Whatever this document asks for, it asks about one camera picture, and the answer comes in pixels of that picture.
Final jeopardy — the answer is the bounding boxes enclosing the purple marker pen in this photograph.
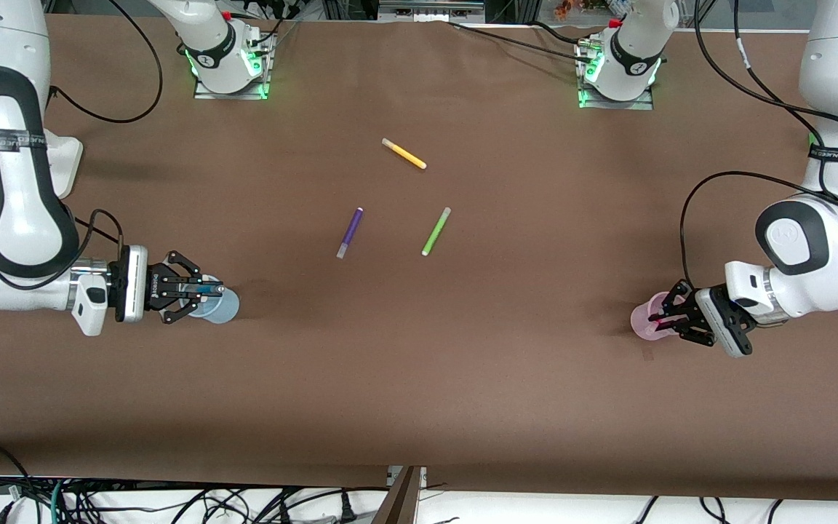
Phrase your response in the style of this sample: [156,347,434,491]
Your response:
[336,207,364,260]

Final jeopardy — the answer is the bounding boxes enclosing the pink plastic cup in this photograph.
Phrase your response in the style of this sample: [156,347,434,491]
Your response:
[630,291,683,342]

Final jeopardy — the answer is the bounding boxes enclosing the metal base plate left arm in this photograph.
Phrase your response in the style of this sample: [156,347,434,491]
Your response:
[576,40,655,111]

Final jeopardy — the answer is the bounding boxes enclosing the metal base plate right arm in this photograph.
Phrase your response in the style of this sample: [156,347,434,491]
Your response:
[193,33,275,101]

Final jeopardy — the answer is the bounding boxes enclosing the wooden post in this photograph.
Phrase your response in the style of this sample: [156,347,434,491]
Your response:
[371,466,424,524]

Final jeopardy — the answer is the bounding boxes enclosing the yellow marker pen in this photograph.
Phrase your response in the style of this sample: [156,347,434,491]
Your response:
[381,138,428,170]

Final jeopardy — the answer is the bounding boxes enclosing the white rounded box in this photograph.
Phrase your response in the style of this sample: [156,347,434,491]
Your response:
[47,136,84,199]

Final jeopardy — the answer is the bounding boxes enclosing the aluminium frame profile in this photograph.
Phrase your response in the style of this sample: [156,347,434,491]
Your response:
[378,0,486,23]

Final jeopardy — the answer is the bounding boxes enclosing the light blue plastic cup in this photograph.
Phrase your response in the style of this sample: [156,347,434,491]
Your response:
[190,275,241,325]

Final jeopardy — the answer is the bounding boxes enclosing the black cable with plug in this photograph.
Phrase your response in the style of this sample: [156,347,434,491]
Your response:
[172,486,391,524]

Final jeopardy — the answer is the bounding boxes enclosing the green marker pen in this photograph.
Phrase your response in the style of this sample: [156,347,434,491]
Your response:
[421,207,452,257]

